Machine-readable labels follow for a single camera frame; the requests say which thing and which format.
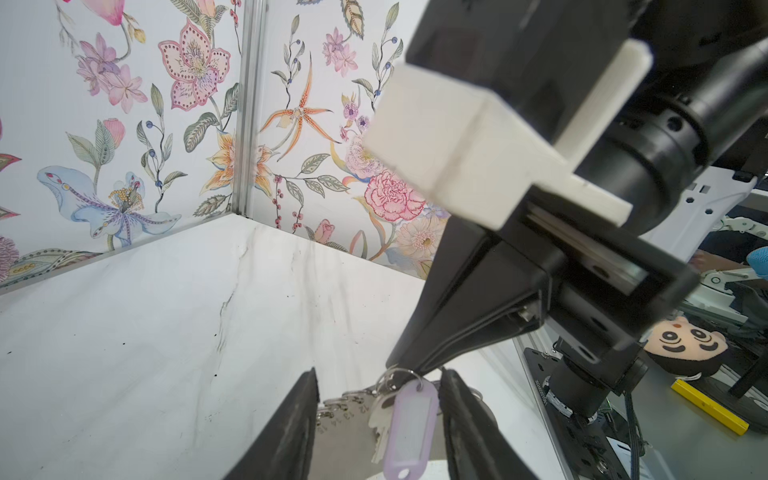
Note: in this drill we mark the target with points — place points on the silver key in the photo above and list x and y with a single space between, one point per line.
380 419

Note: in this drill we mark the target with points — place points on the metal key organizer plate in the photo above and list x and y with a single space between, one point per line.
344 443

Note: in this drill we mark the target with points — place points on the right corner aluminium post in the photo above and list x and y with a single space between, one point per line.
254 17

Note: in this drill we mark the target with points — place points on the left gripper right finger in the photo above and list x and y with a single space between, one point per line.
475 447

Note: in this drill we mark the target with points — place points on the yellow bar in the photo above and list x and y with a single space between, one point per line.
710 407

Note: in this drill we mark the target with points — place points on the cartoon face plush toy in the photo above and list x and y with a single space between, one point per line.
685 350

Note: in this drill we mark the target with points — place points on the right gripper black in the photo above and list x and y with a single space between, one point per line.
603 286

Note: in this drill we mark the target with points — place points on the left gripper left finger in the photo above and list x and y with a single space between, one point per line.
284 447

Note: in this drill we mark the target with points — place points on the purple key tag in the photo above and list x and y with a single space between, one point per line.
411 431

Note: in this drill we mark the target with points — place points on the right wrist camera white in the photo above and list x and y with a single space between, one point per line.
462 147

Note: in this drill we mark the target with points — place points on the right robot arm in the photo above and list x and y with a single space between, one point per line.
702 210

